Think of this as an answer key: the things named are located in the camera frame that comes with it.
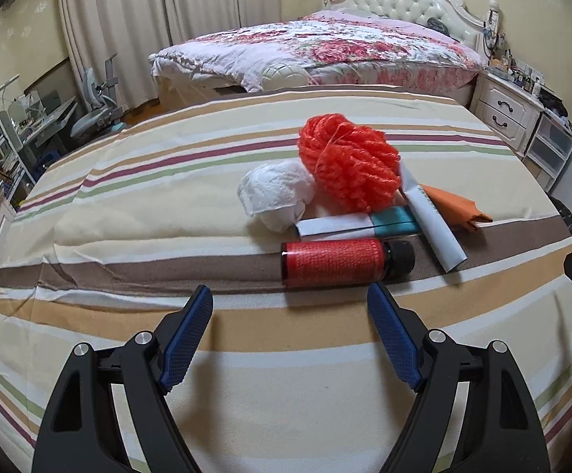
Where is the striped cloth-covered table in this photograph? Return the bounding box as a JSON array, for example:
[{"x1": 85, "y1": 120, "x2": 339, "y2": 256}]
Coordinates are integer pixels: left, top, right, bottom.
[{"x1": 0, "y1": 86, "x2": 572, "y2": 473}]

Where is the plastic drawer unit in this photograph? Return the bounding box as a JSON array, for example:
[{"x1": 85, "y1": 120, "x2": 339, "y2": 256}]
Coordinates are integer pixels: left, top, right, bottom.
[{"x1": 523, "y1": 108, "x2": 572, "y2": 192}]

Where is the grey desk chair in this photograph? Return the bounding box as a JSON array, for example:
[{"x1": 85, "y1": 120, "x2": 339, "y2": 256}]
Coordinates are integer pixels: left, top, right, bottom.
[{"x1": 69, "y1": 54, "x2": 124, "y2": 143}]

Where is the white nightstand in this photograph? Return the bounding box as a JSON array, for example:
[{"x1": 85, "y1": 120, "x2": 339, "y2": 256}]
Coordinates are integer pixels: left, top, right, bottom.
[{"x1": 469, "y1": 69, "x2": 546, "y2": 158}]

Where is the white paper tube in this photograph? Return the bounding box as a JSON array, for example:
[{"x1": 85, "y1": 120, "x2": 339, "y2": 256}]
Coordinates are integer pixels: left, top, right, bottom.
[{"x1": 399, "y1": 165, "x2": 468, "y2": 273}]

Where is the hanging cables bundle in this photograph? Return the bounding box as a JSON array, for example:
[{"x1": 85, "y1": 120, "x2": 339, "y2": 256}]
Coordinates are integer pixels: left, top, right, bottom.
[{"x1": 480, "y1": 2, "x2": 504, "y2": 60}]

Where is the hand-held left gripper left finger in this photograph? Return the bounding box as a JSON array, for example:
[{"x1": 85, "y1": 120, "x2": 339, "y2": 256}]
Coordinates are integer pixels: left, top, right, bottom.
[{"x1": 32, "y1": 285, "x2": 214, "y2": 473}]

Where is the cluster of small bottles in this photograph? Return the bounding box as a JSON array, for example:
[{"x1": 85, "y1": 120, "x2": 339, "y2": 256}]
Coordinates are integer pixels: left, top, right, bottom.
[{"x1": 493, "y1": 49, "x2": 548, "y2": 92}]

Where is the orange mesh ball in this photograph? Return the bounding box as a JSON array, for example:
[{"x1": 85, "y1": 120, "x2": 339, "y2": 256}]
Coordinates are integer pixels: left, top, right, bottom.
[{"x1": 298, "y1": 113, "x2": 402, "y2": 214}]

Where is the white and teal tube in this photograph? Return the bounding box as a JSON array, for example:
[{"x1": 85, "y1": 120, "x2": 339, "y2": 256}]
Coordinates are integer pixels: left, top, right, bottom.
[{"x1": 296, "y1": 206, "x2": 422, "y2": 240}]

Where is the pink floral blanket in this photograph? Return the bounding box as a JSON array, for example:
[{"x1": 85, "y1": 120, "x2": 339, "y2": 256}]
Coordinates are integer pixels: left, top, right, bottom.
[{"x1": 150, "y1": 10, "x2": 484, "y2": 93}]

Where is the white tissue wad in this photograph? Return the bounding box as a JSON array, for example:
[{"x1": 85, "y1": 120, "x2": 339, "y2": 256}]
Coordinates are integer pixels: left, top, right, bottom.
[{"x1": 238, "y1": 160, "x2": 314, "y2": 232}]

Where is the dark cloth pile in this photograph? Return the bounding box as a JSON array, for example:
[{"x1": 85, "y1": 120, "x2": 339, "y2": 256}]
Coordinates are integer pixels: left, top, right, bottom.
[{"x1": 540, "y1": 86, "x2": 572, "y2": 129}]

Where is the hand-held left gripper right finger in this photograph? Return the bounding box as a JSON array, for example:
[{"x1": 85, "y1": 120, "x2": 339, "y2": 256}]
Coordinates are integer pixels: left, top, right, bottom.
[{"x1": 367, "y1": 282, "x2": 550, "y2": 473}]

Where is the orange paper piece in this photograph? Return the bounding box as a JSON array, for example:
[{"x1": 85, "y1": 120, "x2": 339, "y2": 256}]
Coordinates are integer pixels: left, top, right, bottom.
[{"x1": 417, "y1": 184, "x2": 494, "y2": 234}]

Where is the red bottle with black cap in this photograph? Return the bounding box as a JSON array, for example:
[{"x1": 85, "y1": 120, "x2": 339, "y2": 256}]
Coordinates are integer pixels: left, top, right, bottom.
[{"x1": 280, "y1": 238, "x2": 416, "y2": 291}]

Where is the wide beige curtain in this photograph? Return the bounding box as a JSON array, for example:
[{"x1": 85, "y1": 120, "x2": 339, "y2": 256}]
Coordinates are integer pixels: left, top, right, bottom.
[{"x1": 56, "y1": 0, "x2": 178, "y2": 114}]

